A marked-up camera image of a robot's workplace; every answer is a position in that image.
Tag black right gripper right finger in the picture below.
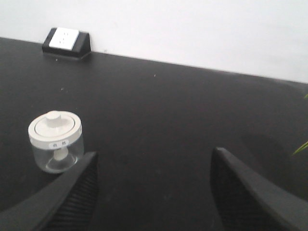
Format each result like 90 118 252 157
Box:
210 147 308 231

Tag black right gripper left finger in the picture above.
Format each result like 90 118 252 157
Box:
0 152 99 231

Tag glass jar with white lid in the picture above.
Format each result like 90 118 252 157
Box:
28 111 84 174

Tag green plant leaves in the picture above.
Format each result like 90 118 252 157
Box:
292 92 308 156

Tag black desktop power socket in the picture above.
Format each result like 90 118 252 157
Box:
42 27 91 59

